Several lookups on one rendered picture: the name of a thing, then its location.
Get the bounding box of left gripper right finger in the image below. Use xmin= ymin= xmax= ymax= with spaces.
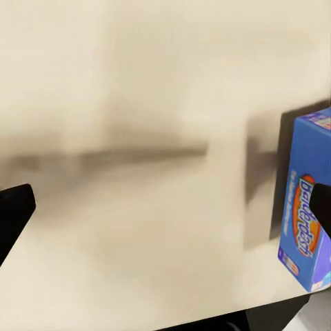
xmin=309 ymin=183 xmax=331 ymax=239

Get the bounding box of board game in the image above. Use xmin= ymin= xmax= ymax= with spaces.
xmin=278 ymin=108 xmax=331 ymax=293

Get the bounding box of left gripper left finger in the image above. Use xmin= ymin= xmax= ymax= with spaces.
xmin=0 ymin=183 xmax=36 ymax=267

